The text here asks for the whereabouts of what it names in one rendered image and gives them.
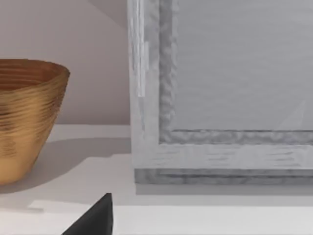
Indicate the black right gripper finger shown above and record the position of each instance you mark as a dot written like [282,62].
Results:
[99,218]

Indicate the brown woven basket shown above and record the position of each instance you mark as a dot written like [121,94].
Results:
[27,122]

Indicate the grey wooden cabinet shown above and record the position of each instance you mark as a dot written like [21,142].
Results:
[220,98]

